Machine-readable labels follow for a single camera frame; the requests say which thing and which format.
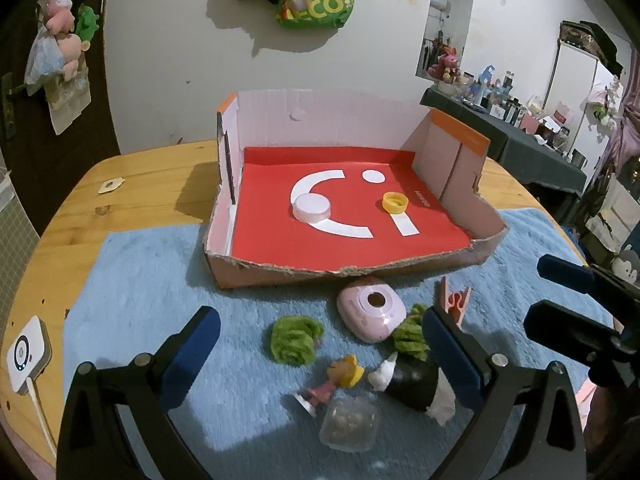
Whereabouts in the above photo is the person's right forearm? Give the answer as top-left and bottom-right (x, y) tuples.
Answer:
(582, 385), (640, 461)

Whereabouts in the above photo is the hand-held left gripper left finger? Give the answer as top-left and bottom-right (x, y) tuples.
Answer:
(57, 305), (222, 480)

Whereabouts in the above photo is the black and white toy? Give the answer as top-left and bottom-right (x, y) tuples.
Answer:
(369, 351), (457, 426)

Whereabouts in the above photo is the green fuzzy scrunchie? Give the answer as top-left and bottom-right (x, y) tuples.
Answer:
(392, 304), (433, 361)
(270, 316), (325, 366)

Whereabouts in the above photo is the grey face cushion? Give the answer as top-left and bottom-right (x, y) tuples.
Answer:
(607, 247), (640, 286)

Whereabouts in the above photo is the pink earbuds case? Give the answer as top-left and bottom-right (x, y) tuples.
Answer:
(336, 276), (410, 345)

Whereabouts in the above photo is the clutter of bottles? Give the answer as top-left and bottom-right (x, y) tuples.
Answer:
(462, 65), (526, 121)

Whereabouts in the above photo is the white charger device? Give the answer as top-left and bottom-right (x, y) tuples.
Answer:
(6, 316), (52, 395)

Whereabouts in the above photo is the blue fluffy mat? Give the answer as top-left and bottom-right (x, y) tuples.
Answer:
(62, 207), (616, 480)

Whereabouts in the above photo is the cardboard box with red bottom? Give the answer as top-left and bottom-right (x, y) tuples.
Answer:
(202, 89), (510, 291)

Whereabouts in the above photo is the yellow bottle cap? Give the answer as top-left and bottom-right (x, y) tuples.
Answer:
(381, 192), (410, 215)

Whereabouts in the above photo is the white cabinet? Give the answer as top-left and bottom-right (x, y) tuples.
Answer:
(552, 40), (626, 161)

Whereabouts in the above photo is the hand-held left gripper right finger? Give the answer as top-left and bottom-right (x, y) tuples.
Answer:
(421, 305), (587, 480)

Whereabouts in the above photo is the pink curtain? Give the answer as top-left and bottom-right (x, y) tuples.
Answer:
(600, 50), (640, 181)

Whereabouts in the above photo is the pink clothes clip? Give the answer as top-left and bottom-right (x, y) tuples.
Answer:
(436, 276), (473, 331)

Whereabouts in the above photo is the magenta plush toy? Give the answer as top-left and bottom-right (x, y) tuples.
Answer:
(427, 46), (461, 81)

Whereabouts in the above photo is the green plush toy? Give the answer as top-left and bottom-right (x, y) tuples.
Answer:
(75, 5), (101, 41)

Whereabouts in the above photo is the pale pink plush toy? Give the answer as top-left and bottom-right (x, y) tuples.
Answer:
(55, 32), (83, 81)

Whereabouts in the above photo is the table with dark cloth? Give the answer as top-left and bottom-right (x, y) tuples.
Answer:
(420, 85), (588, 196)

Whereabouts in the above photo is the black bag on cabinet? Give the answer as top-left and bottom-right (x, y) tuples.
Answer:
(560, 20), (626, 73)

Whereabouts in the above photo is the white round lid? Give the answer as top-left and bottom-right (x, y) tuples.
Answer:
(291, 193), (332, 222)

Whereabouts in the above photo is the yellow-haired toy figurine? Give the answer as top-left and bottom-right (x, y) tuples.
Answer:
(294, 355), (365, 417)

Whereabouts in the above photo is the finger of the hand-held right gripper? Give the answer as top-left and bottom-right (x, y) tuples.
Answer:
(537, 254), (632, 295)
(524, 300), (623, 376)

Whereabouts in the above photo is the clear plastic container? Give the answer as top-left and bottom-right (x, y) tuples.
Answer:
(320, 394), (379, 453)

